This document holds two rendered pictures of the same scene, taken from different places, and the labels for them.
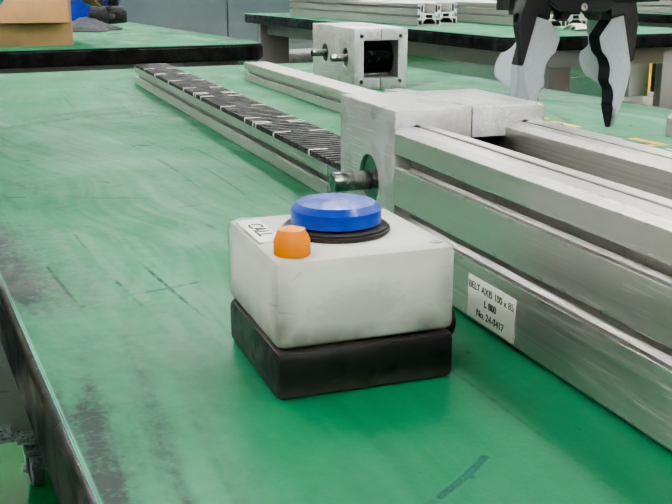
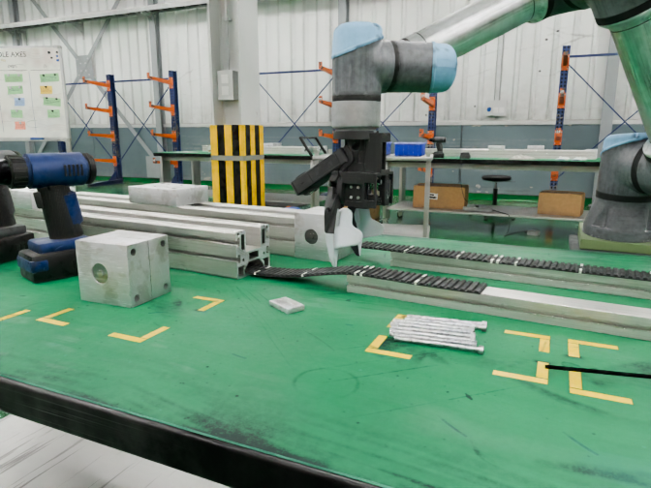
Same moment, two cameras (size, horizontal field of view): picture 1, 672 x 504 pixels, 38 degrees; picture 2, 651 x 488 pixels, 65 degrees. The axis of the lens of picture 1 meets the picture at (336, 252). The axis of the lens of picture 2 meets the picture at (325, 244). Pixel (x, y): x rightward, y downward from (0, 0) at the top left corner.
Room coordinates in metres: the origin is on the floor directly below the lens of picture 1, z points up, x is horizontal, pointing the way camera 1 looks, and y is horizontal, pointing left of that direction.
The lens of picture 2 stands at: (1.42, -0.76, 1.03)
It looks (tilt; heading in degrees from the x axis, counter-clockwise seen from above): 12 degrees down; 139
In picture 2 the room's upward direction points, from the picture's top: straight up
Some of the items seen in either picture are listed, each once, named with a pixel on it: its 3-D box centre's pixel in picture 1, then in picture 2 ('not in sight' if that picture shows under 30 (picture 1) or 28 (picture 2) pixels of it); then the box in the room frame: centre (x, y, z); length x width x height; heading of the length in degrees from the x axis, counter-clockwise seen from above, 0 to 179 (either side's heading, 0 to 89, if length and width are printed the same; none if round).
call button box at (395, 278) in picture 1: (353, 289); not in sight; (0.42, -0.01, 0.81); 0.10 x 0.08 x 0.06; 110
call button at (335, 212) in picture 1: (336, 221); not in sight; (0.42, 0.00, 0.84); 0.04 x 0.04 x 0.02
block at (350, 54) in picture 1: (363, 56); not in sight; (1.61, -0.04, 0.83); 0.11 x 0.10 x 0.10; 108
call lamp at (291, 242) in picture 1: (291, 239); not in sight; (0.38, 0.02, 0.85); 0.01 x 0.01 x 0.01
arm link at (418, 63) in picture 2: not in sight; (413, 68); (0.86, -0.09, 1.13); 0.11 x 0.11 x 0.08; 65
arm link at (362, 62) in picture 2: not in sight; (358, 64); (0.84, -0.19, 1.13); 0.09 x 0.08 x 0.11; 65
